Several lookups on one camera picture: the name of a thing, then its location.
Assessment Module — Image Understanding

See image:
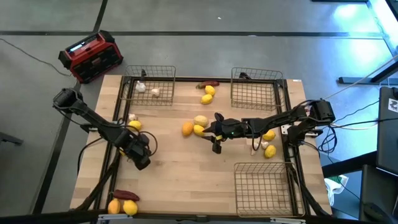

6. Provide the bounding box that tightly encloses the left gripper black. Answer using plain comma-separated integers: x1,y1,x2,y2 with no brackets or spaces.
124,133,152,171

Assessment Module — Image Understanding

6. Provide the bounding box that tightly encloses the grey floor cable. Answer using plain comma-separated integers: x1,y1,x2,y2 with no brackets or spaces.
0,37,75,77

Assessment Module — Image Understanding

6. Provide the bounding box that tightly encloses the black desk foot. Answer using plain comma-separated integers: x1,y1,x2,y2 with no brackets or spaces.
338,60,398,85

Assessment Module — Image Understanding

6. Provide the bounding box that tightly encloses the white floor cable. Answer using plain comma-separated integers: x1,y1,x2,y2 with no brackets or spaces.
323,54,398,100

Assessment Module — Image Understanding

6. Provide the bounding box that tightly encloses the white green bag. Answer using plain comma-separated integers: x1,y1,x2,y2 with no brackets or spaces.
323,174,349,207

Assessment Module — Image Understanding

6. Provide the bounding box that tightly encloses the black computer case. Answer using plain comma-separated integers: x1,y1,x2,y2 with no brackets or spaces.
375,86,398,177

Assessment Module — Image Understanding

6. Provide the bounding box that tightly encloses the black rig crossbar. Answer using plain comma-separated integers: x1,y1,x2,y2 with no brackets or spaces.
0,210,330,224

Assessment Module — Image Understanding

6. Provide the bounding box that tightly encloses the red black jobsite radio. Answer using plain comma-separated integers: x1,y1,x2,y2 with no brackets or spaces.
57,29,124,85

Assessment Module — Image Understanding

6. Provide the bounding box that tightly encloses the dark red chili pepper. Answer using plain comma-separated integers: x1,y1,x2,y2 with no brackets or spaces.
111,189,141,202

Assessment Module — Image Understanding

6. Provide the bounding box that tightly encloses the orange citrus fruit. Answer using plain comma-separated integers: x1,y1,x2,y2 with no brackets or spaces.
181,121,195,137
107,198,121,215

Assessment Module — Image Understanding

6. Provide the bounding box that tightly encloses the grey furniture foot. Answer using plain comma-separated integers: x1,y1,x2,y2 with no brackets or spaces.
0,131,24,146

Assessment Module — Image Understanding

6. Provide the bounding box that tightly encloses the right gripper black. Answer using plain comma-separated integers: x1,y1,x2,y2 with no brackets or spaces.
201,112,250,155

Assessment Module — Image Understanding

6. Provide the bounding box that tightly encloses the wire mesh basket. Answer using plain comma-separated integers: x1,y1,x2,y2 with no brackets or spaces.
229,67,284,112
233,161,305,218
119,65,177,107

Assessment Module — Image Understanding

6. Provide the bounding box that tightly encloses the black cable bundle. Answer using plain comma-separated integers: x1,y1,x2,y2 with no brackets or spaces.
317,124,340,156

